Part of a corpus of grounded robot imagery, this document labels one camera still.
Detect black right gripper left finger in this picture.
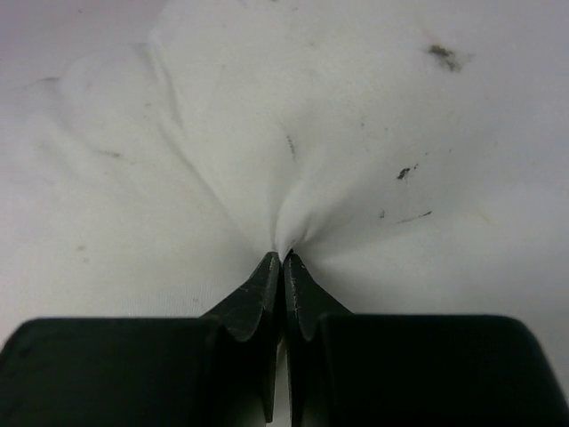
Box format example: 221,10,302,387
1,253,280,426

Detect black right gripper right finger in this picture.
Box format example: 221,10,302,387
283,254,568,426

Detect white pillow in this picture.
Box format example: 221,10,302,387
0,0,569,330

